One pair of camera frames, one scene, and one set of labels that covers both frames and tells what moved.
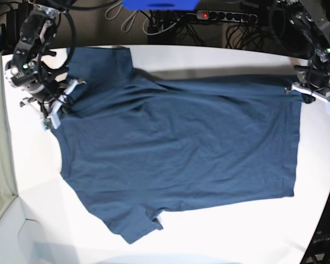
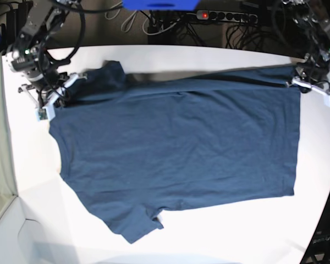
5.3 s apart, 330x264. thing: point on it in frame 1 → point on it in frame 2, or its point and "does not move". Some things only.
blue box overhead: x=160 y=5 does not move
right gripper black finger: x=308 y=98 → x=304 y=90
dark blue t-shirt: x=133 y=146 does not move
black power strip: x=226 y=16 does not move
